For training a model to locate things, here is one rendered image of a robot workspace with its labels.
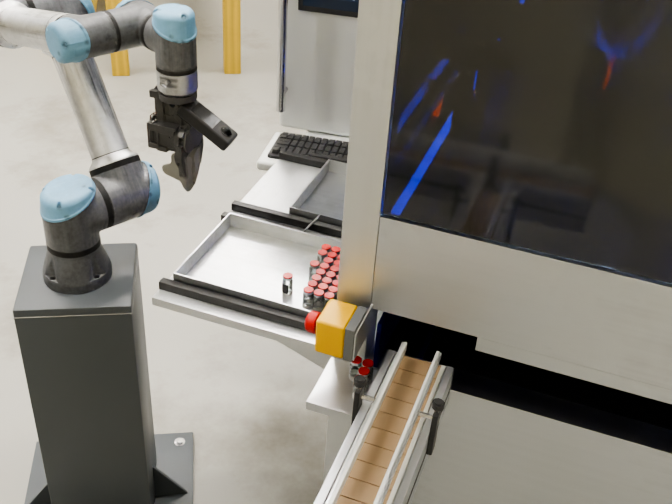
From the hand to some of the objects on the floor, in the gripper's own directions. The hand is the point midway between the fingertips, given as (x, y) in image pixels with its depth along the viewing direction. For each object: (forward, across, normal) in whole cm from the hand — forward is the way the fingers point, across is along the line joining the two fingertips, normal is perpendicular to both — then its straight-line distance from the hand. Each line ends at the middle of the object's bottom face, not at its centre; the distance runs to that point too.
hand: (191, 185), depth 169 cm
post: (+110, +9, +39) cm, 117 cm away
